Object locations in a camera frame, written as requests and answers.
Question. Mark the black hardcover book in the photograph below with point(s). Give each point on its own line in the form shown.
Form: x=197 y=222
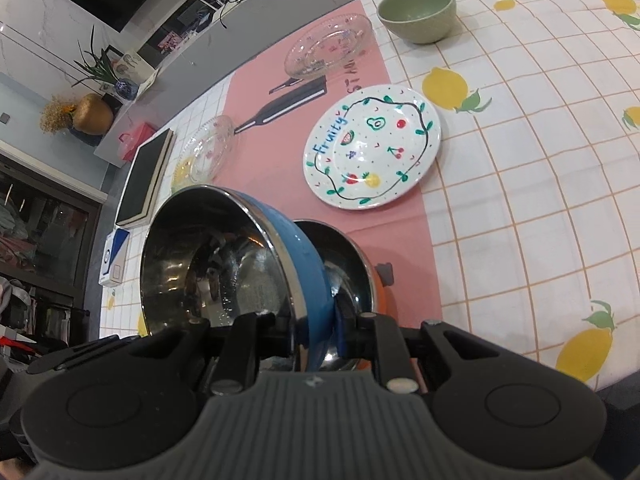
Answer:
x=142 y=180

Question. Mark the white printed canister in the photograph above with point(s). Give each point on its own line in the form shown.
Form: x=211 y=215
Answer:
x=137 y=67

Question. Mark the pink printed packet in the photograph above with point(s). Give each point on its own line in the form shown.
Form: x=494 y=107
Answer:
x=170 y=41

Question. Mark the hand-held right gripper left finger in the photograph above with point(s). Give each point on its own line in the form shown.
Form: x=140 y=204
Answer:
x=252 y=332

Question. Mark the lemon-print checked tablecloth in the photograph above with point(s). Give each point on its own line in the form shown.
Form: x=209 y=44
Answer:
x=525 y=185

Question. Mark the red plastic basket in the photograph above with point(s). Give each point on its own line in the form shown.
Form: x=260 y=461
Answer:
x=137 y=140

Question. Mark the green ceramic bowl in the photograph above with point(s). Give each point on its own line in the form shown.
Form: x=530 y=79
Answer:
x=417 y=10

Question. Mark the gold round vase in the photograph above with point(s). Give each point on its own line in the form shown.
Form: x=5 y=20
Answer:
x=94 y=114

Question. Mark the dark glass sliding door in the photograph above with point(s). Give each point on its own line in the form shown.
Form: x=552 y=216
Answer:
x=45 y=230

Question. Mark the pink bottle-print placemat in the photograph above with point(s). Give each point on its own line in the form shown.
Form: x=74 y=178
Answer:
x=280 y=160

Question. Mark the clear glass plate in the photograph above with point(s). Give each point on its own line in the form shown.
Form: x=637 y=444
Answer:
x=207 y=150
x=327 y=47

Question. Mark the blue and white box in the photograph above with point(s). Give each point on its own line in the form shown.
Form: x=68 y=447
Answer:
x=114 y=257

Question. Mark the blue steel bowl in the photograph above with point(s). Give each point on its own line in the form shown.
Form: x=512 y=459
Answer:
x=300 y=260

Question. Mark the orange steel bowl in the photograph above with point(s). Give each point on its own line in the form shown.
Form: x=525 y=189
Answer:
x=350 y=265

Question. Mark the white fruit-print plate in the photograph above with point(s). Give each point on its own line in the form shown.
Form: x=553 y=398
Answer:
x=372 y=160

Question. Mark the white router with antennas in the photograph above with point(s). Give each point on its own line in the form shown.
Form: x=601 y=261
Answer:
x=220 y=2

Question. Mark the dried yellow flowers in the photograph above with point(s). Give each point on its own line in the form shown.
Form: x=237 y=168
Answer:
x=55 y=116

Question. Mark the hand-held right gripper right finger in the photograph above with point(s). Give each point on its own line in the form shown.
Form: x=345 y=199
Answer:
x=346 y=325

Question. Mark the grey wall socket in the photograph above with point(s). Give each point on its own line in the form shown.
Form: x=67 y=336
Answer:
x=4 y=118

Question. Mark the green plant in blue vase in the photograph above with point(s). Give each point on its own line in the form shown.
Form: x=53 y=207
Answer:
x=125 y=87

